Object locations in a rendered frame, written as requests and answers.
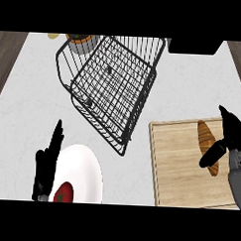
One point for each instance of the yellow round object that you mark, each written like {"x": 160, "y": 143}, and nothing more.
{"x": 53, "y": 35}

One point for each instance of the brown croissant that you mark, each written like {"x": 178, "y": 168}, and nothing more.
{"x": 207, "y": 142}

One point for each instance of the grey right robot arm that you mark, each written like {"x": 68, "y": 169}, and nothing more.
{"x": 236, "y": 178}

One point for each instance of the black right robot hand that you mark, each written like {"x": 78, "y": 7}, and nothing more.
{"x": 231, "y": 134}

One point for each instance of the pale wooden tray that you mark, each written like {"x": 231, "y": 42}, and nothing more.
{"x": 190, "y": 163}

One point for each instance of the red tomato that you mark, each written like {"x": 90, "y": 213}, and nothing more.
{"x": 64, "y": 193}

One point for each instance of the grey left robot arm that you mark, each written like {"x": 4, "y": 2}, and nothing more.
{"x": 43, "y": 198}

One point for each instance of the white plate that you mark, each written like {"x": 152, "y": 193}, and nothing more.
{"x": 80, "y": 175}

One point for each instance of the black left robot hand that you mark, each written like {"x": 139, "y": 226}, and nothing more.
{"x": 46, "y": 165}

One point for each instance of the black appliance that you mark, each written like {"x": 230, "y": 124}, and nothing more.
{"x": 194, "y": 46}

